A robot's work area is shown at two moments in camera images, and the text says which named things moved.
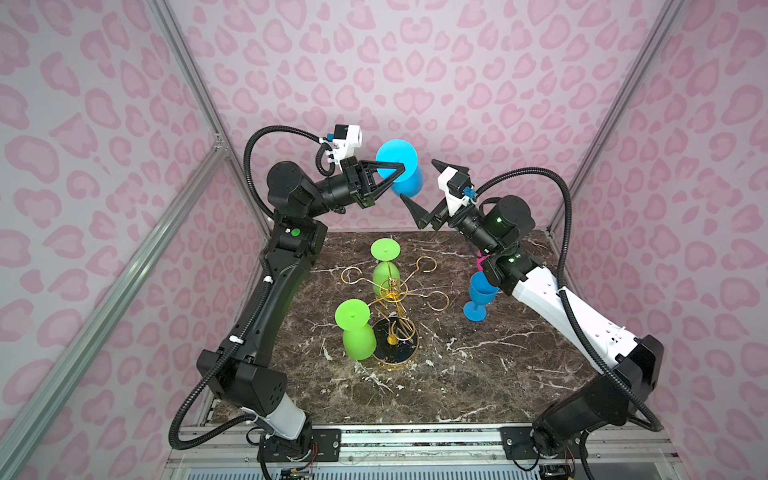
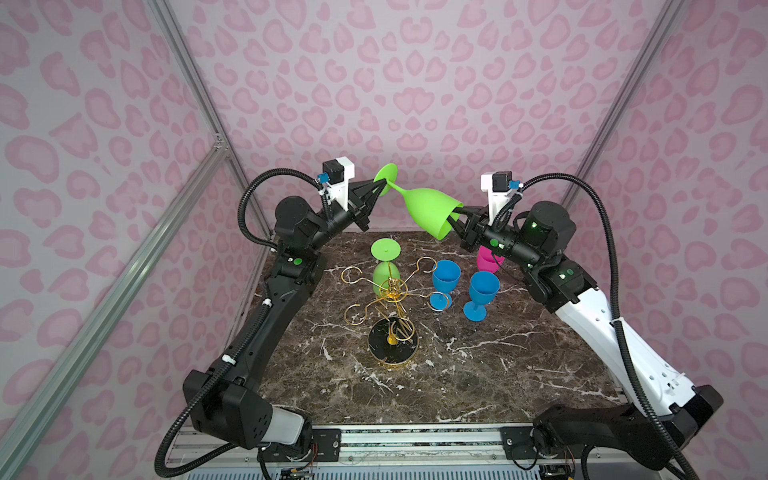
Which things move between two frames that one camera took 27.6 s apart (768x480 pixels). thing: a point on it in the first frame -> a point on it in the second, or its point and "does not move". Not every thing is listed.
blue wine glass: x=410 y=182 -> x=446 y=275
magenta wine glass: x=479 y=259 does not move
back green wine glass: x=384 y=250 does not move
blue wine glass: x=482 y=293 does not move
